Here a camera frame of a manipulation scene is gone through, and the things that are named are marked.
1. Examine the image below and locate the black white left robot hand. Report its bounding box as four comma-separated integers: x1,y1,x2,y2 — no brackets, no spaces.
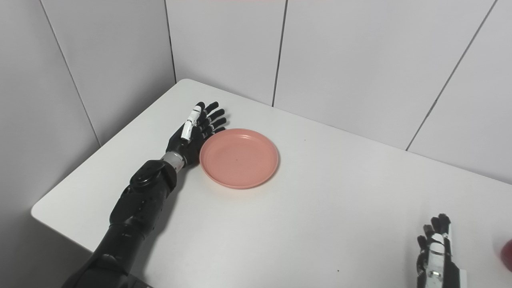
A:
166,101,227,166

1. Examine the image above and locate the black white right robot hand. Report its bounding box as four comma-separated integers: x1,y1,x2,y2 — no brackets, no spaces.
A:
416,214,468,288

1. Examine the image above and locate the pink round plate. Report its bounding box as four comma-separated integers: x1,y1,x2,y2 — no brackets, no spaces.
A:
199,128,280,190

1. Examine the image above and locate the red apple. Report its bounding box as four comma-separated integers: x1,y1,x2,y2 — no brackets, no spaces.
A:
501,239,512,272

